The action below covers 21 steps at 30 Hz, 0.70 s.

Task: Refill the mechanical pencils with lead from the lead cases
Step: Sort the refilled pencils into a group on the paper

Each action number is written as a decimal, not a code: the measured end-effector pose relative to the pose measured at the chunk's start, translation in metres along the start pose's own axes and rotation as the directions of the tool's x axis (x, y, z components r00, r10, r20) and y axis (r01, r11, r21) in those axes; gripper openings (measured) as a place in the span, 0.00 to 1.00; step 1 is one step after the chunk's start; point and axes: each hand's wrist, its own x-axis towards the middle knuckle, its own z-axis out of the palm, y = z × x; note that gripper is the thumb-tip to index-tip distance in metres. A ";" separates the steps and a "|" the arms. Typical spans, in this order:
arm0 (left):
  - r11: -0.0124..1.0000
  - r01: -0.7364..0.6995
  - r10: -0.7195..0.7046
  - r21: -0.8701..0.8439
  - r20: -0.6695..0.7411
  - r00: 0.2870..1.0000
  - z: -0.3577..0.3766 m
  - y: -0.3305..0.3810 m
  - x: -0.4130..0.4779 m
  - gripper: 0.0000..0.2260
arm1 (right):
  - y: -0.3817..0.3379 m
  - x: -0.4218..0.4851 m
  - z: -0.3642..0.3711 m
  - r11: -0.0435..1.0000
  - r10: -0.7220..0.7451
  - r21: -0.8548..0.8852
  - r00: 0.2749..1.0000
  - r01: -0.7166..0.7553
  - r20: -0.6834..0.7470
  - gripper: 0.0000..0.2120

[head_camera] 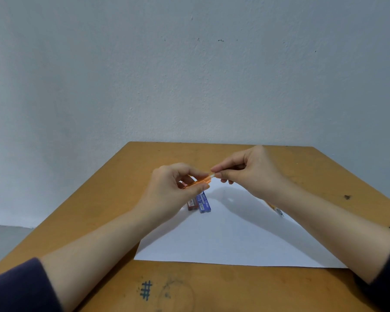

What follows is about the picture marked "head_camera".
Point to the person's left hand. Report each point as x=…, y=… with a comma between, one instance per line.
x=164, y=194

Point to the person's right hand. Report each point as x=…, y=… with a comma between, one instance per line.
x=260, y=175

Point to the person's right thumb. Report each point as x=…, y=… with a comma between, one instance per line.
x=229, y=174

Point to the person's left thumb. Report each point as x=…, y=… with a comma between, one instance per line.
x=191, y=171

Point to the orange mechanical pencil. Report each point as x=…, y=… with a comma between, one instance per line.
x=200, y=181

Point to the person's right forearm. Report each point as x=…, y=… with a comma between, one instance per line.
x=331, y=233

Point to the person's left forearm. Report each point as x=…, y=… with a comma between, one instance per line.
x=97, y=250

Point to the red pencil lead case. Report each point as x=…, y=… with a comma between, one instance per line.
x=192, y=204

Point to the blue pencil lead case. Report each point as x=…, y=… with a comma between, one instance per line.
x=204, y=203

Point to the orange pen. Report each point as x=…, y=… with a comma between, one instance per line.
x=276, y=209

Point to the white paper sheet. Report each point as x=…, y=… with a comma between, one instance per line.
x=240, y=237

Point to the dark blue right sleeve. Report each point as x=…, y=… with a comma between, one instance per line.
x=388, y=269

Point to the dark blue sleeve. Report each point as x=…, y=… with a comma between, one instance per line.
x=388, y=269
x=18, y=287

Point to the dark blue left sleeve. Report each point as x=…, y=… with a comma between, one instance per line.
x=18, y=287

